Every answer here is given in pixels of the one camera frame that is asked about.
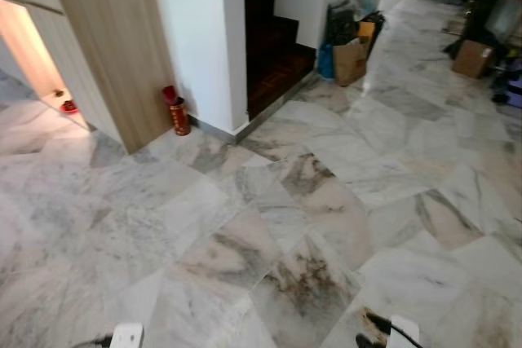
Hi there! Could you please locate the red cylindrical canister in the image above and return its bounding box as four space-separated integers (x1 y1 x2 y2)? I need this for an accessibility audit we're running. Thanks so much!
161 85 192 137

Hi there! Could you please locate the black bag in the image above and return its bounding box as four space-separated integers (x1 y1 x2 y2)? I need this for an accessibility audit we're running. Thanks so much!
326 2 386 49

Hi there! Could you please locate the light wood cabinet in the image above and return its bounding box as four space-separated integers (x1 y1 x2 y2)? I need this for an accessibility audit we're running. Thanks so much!
0 0 177 155

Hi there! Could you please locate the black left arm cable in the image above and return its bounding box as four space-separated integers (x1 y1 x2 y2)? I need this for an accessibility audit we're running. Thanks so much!
72 334 113 348

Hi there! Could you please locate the dark wooden staircase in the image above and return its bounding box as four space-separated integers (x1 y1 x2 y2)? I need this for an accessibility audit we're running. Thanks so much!
243 0 317 119

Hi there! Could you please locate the blue bag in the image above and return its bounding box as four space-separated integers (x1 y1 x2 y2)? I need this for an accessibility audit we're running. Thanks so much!
316 42 336 81

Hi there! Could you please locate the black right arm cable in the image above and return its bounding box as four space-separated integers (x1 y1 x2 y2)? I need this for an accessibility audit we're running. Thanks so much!
364 312 422 347

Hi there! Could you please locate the black equipment stand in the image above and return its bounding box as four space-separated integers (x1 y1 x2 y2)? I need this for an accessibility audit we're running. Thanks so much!
445 0 522 108

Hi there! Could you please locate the small plain cardboard box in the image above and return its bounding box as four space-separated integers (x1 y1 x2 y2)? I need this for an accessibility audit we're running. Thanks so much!
453 39 495 81

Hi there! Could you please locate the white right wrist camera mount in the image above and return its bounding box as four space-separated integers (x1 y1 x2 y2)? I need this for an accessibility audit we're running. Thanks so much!
387 315 422 348

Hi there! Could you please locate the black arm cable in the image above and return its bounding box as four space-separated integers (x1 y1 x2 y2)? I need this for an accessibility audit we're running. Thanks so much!
364 312 422 347
72 334 113 348

